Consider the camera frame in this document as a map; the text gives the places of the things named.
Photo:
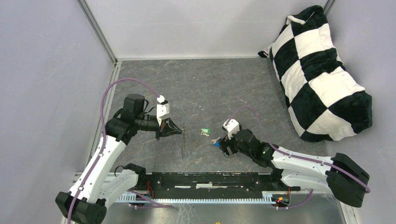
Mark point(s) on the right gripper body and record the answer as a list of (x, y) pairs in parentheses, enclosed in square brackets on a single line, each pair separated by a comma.
[(225, 142)]

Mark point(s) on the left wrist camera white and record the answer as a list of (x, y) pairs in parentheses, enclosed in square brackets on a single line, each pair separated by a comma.
[(163, 110)]

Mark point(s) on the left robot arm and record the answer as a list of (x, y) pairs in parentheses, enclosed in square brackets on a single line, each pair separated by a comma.
[(88, 199)]

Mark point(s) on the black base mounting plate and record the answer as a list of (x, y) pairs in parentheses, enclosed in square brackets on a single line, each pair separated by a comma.
[(158, 181)]

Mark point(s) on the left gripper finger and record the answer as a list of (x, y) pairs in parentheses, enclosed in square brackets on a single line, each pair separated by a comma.
[(174, 127), (166, 133)]

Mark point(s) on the white slotted cable duct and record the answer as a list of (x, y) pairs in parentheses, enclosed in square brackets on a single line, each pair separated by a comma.
[(130, 197)]

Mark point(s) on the green tagged key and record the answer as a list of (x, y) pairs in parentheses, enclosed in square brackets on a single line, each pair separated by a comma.
[(205, 131)]

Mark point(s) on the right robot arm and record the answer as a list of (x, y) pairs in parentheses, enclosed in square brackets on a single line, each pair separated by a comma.
[(339, 175)]

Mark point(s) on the black white checkered pillow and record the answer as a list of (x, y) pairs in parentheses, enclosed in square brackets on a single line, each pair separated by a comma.
[(322, 98)]

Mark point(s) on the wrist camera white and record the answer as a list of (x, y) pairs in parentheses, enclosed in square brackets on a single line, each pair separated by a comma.
[(163, 110), (231, 127)]

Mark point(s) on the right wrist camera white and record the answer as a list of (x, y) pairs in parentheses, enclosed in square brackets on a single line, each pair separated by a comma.
[(231, 127)]

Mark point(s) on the blue tagged key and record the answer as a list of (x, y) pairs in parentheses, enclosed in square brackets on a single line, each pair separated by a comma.
[(216, 141)]

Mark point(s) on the grey metal key holder plate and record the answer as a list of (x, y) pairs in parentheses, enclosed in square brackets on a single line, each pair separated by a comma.
[(183, 143)]

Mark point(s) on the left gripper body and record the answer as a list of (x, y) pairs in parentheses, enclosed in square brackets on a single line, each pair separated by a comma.
[(163, 125)]

